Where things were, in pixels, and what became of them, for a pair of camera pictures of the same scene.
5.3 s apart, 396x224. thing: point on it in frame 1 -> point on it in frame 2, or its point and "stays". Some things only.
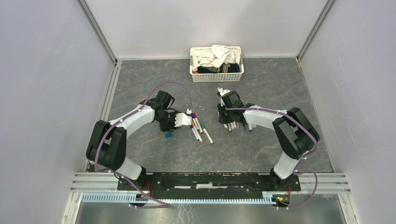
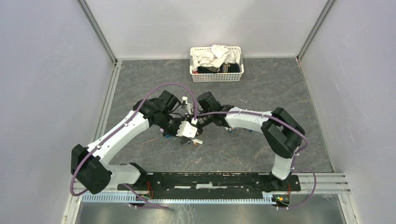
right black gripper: [222, 119] -> [199, 128]
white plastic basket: [216, 77] stays
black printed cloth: [230, 67] stays
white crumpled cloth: [218, 54] stays
